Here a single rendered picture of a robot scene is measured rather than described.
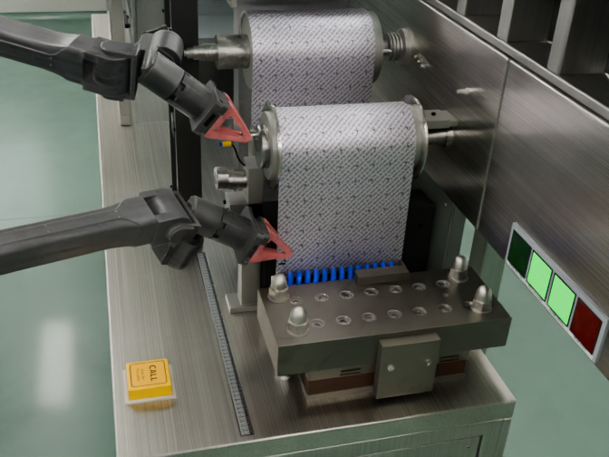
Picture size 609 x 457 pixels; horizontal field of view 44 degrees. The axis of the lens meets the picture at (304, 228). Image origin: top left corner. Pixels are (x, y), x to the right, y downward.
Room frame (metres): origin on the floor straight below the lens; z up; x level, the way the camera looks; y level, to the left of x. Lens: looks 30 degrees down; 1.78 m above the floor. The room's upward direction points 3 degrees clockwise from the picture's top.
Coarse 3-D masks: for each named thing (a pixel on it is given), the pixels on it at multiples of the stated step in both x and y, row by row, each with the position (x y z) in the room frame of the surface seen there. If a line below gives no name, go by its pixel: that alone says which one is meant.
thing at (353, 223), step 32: (288, 192) 1.13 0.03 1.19; (320, 192) 1.14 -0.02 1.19; (352, 192) 1.16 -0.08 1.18; (384, 192) 1.17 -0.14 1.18; (288, 224) 1.13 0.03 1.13; (320, 224) 1.14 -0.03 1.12; (352, 224) 1.16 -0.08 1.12; (384, 224) 1.18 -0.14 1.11; (320, 256) 1.14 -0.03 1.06; (352, 256) 1.16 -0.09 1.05; (384, 256) 1.18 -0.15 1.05
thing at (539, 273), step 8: (536, 256) 0.94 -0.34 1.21; (536, 264) 0.93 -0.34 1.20; (544, 264) 0.92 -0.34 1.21; (536, 272) 0.93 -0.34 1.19; (544, 272) 0.91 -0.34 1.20; (528, 280) 0.94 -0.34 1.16; (536, 280) 0.93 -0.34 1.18; (544, 280) 0.91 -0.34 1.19; (536, 288) 0.92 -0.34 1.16; (544, 288) 0.91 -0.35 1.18; (544, 296) 0.90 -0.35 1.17
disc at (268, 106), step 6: (270, 102) 1.19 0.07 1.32; (264, 108) 1.23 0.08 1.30; (270, 108) 1.18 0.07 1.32; (276, 114) 1.16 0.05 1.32; (276, 120) 1.14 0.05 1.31; (276, 126) 1.14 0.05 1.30; (276, 132) 1.13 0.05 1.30; (276, 138) 1.13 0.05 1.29; (276, 144) 1.13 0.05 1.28; (276, 150) 1.13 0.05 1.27; (276, 156) 1.13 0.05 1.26; (276, 162) 1.12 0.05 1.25; (276, 168) 1.12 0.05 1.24; (276, 174) 1.12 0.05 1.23; (270, 180) 1.17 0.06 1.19; (276, 180) 1.12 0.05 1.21; (270, 186) 1.16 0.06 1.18; (276, 186) 1.13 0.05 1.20
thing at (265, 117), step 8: (408, 104) 1.26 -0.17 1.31; (264, 112) 1.20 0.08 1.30; (416, 112) 1.23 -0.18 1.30; (264, 120) 1.19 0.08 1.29; (272, 120) 1.16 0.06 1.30; (416, 120) 1.22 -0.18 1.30; (272, 128) 1.15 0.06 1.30; (416, 128) 1.21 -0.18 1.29; (272, 136) 1.14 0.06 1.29; (416, 136) 1.20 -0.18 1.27; (272, 144) 1.13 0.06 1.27; (416, 144) 1.19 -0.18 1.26; (272, 152) 1.13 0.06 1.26; (416, 152) 1.19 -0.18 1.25; (272, 160) 1.13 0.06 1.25; (416, 160) 1.20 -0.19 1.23; (264, 168) 1.19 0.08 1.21; (272, 168) 1.13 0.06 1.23; (272, 176) 1.14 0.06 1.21
